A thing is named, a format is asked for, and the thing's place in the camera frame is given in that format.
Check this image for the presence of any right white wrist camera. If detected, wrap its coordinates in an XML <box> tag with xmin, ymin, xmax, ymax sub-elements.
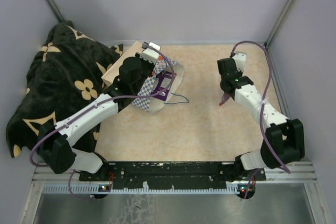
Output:
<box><xmin>231</xmin><ymin>52</ymin><xmax>247</xmax><ymax>73</ymax></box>

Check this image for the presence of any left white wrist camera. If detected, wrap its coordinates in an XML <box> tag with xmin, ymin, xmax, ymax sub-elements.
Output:
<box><xmin>140</xmin><ymin>42</ymin><xmax>161</xmax><ymax>65</ymax></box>

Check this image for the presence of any white slotted cable duct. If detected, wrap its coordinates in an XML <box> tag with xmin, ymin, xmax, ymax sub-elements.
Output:
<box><xmin>41</xmin><ymin>183</ymin><xmax>257</xmax><ymax>195</ymax></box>

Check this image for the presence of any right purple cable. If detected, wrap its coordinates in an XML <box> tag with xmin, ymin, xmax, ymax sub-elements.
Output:
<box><xmin>230</xmin><ymin>40</ymin><xmax>291</xmax><ymax>200</ymax></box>

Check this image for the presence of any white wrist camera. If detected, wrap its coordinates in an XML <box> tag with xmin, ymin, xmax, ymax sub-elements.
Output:
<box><xmin>140</xmin><ymin>42</ymin><xmax>161</xmax><ymax>65</ymax></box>
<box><xmin>231</xmin><ymin>52</ymin><xmax>247</xmax><ymax>73</ymax></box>

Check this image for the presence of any purple snack packet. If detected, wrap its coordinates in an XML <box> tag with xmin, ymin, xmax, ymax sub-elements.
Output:
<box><xmin>151</xmin><ymin>71</ymin><xmax>172</xmax><ymax>102</ymax></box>
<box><xmin>219</xmin><ymin>92</ymin><xmax>231</xmax><ymax>106</ymax></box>

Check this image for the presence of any aluminium frame rail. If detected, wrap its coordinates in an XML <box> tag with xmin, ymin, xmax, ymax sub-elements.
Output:
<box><xmin>33</xmin><ymin>159</ymin><xmax>320</xmax><ymax>183</ymax></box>

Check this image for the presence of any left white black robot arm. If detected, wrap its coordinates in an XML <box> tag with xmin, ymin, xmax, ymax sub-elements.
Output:
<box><xmin>35</xmin><ymin>49</ymin><xmax>160</xmax><ymax>180</ymax></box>

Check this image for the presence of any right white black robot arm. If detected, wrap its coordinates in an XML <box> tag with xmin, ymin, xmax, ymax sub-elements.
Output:
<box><xmin>217</xmin><ymin>54</ymin><xmax>305</xmax><ymax>180</ymax></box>

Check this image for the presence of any black floral blanket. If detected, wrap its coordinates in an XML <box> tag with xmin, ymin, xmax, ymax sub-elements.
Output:
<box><xmin>6</xmin><ymin>21</ymin><xmax>123</xmax><ymax>158</ymax></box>

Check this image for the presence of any blue checkered paper bag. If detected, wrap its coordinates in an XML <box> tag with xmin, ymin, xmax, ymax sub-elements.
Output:
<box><xmin>102</xmin><ymin>41</ymin><xmax>190</xmax><ymax>113</ymax></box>

